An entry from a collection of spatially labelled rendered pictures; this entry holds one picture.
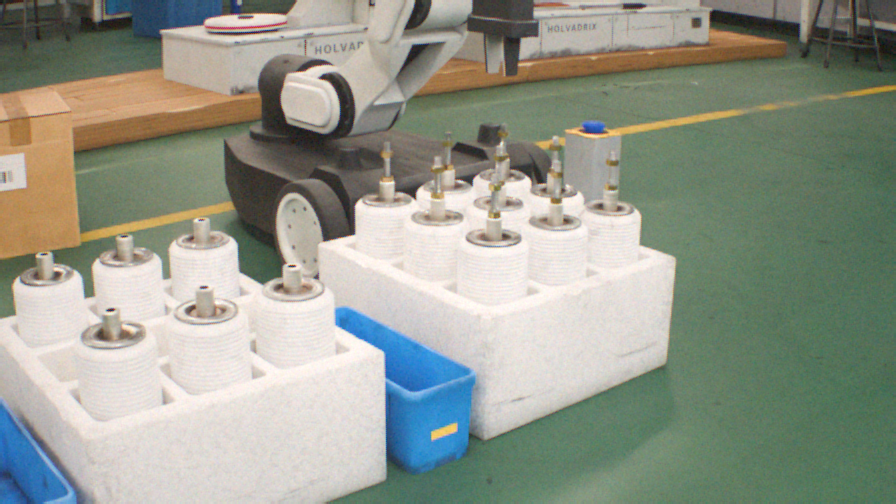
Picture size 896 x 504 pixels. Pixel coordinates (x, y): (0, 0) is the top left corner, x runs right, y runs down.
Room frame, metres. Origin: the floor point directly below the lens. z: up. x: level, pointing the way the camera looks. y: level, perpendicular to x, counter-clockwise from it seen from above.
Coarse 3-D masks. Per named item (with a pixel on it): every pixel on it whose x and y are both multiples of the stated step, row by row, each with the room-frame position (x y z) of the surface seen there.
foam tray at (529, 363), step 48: (336, 240) 1.56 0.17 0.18; (336, 288) 1.51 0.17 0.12; (384, 288) 1.42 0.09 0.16; (432, 288) 1.36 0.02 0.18; (528, 288) 1.38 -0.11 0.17; (576, 288) 1.37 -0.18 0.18; (624, 288) 1.43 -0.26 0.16; (672, 288) 1.50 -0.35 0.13; (432, 336) 1.34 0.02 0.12; (480, 336) 1.26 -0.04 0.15; (528, 336) 1.30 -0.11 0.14; (576, 336) 1.36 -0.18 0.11; (624, 336) 1.43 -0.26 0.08; (480, 384) 1.26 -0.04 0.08; (528, 384) 1.30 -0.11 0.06; (576, 384) 1.37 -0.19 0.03; (480, 432) 1.26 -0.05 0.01
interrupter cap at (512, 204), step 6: (480, 198) 1.55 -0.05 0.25; (486, 198) 1.55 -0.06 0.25; (510, 198) 1.55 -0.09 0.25; (516, 198) 1.55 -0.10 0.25; (474, 204) 1.52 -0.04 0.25; (480, 204) 1.52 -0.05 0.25; (486, 204) 1.52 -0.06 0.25; (510, 204) 1.53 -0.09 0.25; (516, 204) 1.52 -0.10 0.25; (522, 204) 1.52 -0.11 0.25; (486, 210) 1.50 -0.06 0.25; (504, 210) 1.49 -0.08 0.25; (510, 210) 1.49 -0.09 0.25
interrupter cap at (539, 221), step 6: (534, 216) 1.46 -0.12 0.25; (540, 216) 1.46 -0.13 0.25; (546, 216) 1.46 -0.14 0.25; (564, 216) 1.46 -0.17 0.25; (570, 216) 1.46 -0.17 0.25; (534, 222) 1.43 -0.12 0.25; (540, 222) 1.43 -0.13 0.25; (546, 222) 1.44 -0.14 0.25; (564, 222) 1.44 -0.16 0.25; (570, 222) 1.44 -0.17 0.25; (576, 222) 1.44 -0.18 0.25; (540, 228) 1.41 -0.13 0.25; (546, 228) 1.40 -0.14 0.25; (552, 228) 1.40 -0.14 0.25; (558, 228) 1.40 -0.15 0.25; (564, 228) 1.40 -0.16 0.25; (570, 228) 1.41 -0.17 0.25; (576, 228) 1.41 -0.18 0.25
